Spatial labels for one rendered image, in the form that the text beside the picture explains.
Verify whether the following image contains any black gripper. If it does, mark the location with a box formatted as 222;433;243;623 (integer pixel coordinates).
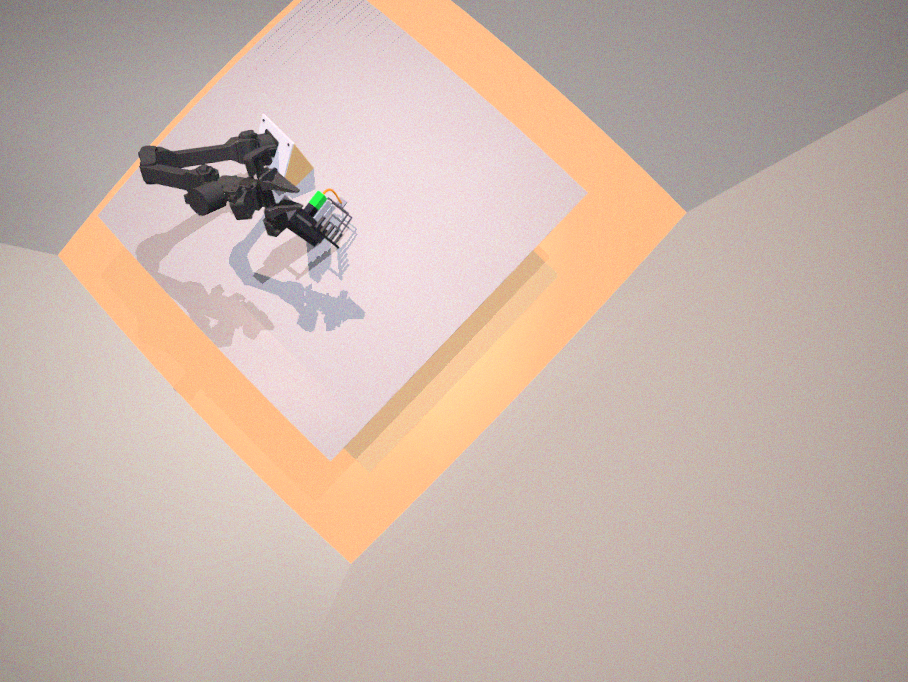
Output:
233;147;304;237

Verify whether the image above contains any black power strip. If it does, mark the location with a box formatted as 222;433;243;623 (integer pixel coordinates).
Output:
286;208;324;247

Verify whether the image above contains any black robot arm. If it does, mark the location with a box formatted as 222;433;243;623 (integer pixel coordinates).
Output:
138;129;279;220

